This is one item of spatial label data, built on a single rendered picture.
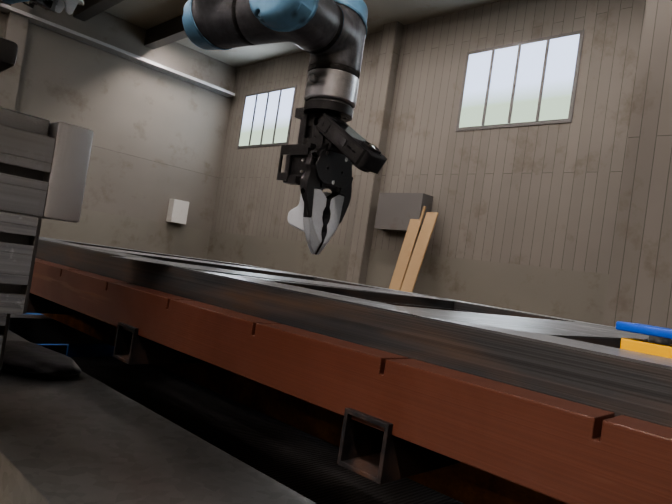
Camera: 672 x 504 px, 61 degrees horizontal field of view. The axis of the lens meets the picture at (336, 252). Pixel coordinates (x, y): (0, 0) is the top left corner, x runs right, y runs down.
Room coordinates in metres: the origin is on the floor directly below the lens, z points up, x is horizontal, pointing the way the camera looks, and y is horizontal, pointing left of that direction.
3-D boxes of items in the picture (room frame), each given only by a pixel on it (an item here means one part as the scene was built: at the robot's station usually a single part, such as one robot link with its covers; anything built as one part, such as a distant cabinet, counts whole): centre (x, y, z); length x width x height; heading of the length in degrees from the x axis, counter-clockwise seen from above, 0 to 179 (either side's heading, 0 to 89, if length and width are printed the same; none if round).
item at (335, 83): (0.81, 0.04, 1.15); 0.08 x 0.08 x 0.05
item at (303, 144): (0.82, 0.05, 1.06); 0.09 x 0.08 x 0.12; 47
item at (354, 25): (0.81, 0.04, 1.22); 0.09 x 0.08 x 0.11; 147
